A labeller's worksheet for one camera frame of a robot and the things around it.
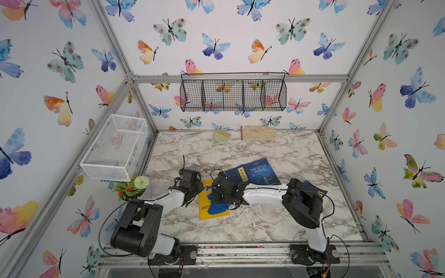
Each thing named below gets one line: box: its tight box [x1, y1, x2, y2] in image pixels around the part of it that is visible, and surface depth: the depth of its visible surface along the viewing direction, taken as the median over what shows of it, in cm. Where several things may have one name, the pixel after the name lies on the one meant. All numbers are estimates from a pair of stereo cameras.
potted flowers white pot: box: [112, 175, 150, 202], surface depth 80 cm
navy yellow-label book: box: [300, 180, 328, 200], surface depth 96 cm
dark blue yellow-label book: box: [222, 163, 250, 186], surface depth 100 cm
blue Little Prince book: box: [244, 158, 282, 186], surface depth 101 cm
